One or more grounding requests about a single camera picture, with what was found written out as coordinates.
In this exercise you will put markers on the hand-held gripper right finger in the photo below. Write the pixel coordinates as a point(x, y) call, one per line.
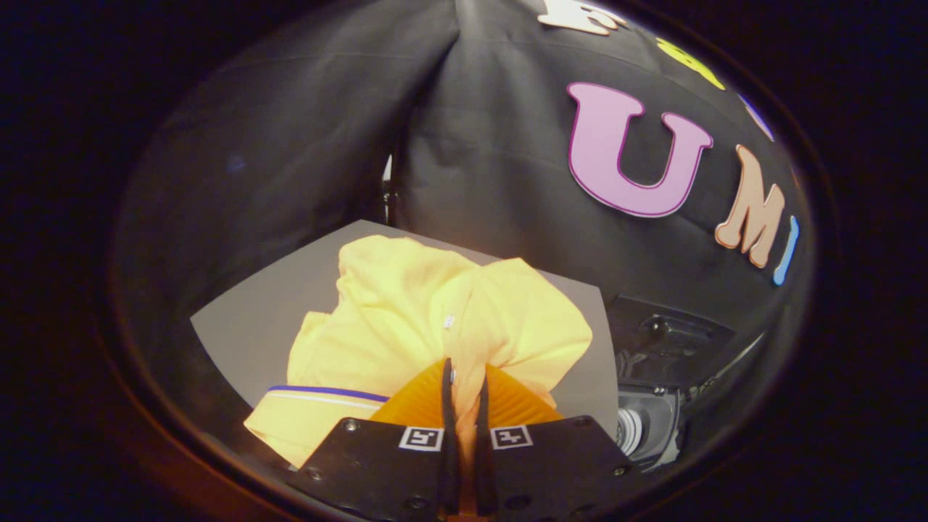
point(551, 464)

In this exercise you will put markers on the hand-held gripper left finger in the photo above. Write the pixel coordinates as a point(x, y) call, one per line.
point(384, 464)

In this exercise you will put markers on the grey washing machine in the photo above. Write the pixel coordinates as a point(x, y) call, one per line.
point(652, 424)

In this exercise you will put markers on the yellow shirt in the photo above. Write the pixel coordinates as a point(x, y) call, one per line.
point(406, 312)

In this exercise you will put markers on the grey cabinet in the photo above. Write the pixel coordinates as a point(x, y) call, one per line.
point(254, 326)

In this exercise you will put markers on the metal stand pole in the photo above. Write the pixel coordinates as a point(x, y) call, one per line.
point(389, 188)

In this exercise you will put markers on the black backdrop cloth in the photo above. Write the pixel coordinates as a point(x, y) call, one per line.
point(493, 159)

